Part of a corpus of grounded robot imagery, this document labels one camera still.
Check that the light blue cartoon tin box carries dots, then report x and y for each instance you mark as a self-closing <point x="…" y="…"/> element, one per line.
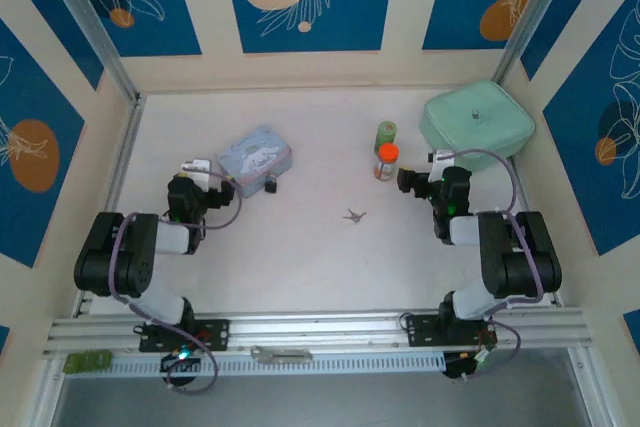
<point x="250" y="159"/>

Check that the silver key bunch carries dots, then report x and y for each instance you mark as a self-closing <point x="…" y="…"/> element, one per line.
<point x="354" y="217"/>

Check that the orange capped bottle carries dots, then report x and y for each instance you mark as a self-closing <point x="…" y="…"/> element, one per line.
<point x="387" y="154"/>

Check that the green capped bottle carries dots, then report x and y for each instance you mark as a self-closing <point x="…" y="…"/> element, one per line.
<point x="386" y="132"/>

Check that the mint green zip pouch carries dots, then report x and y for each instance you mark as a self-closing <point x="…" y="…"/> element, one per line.
<point x="475" y="117"/>

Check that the black controller box with LED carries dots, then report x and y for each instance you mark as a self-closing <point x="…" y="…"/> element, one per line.
<point x="465" y="364"/>
<point x="180" y="361"/>

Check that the green circuit board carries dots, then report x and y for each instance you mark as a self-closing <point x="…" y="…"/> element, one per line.
<point x="89" y="362"/>

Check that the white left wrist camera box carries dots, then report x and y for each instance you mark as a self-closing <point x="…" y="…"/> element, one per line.
<point x="197" y="165"/>

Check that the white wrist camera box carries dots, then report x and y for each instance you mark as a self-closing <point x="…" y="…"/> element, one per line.
<point x="442" y="157"/>
<point x="197" y="165"/>

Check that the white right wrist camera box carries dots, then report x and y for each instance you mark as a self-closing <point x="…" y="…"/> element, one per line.
<point x="442" y="157"/>

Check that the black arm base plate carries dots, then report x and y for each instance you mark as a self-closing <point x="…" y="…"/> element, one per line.
<point x="425" y="331"/>
<point x="215" y="334"/>

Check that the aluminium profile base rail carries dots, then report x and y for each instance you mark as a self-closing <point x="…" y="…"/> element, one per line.
<point x="320" y="329"/>

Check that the aluminium frame post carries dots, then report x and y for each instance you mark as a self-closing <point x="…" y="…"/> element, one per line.
<point x="530" y="22"/>
<point x="90" y="27"/>

